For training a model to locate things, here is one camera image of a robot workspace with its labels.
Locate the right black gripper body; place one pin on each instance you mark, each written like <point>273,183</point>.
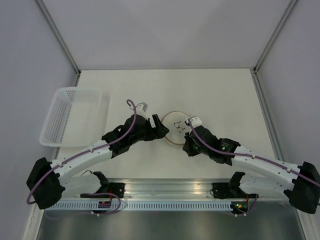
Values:
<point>192,149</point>

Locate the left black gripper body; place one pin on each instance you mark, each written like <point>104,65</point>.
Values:
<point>148,132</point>

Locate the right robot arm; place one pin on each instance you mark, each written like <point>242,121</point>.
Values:
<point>299,184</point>

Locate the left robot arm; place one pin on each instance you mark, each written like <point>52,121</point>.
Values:
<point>46,181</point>

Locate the white perforated plastic basket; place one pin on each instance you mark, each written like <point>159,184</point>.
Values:
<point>76,118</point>

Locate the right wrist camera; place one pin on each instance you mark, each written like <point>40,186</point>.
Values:
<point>193,121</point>

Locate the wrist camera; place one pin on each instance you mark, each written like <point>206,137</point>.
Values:
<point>141,109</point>
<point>193,121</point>

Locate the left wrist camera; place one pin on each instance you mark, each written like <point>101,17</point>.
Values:
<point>141,109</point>

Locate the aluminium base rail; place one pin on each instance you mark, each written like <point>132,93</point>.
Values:
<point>160,187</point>

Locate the right aluminium frame post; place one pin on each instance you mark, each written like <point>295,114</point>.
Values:
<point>275,34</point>

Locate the aluminium frame post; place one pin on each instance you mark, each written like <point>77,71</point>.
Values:
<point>57,35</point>
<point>275,34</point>

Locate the white slotted cable duct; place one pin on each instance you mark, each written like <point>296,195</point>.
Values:
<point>132,205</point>

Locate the left aluminium frame post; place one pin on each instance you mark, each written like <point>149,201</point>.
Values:
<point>57,35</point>

